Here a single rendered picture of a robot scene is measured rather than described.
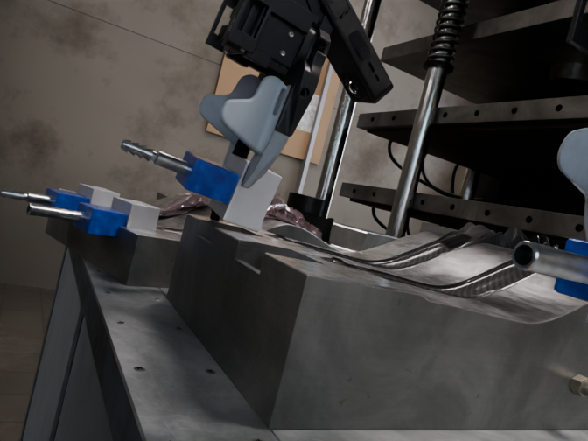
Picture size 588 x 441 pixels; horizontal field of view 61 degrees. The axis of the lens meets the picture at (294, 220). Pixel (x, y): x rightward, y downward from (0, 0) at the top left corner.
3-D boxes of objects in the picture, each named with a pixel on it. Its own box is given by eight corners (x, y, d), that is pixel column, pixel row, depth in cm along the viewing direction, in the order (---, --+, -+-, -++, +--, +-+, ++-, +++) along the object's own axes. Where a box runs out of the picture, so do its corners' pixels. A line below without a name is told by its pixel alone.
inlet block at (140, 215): (30, 240, 48) (42, 186, 48) (15, 229, 52) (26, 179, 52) (150, 254, 58) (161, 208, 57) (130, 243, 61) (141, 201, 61)
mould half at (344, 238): (126, 285, 52) (150, 183, 51) (44, 232, 70) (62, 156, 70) (391, 301, 87) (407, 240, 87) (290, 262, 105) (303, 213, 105)
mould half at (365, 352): (268, 430, 28) (327, 194, 27) (165, 297, 51) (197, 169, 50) (698, 430, 51) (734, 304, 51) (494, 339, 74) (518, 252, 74)
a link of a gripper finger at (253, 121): (192, 165, 40) (231, 62, 41) (255, 192, 43) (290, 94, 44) (206, 164, 37) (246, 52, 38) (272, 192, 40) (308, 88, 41)
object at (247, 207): (111, 180, 38) (138, 115, 37) (107, 168, 42) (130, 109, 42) (258, 232, 44) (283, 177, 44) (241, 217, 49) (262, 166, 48)
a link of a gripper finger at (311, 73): (255, 132, 43) (288, 41, 44) (273, 141, 43) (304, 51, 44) (281, 126, 38) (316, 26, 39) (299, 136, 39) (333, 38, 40)
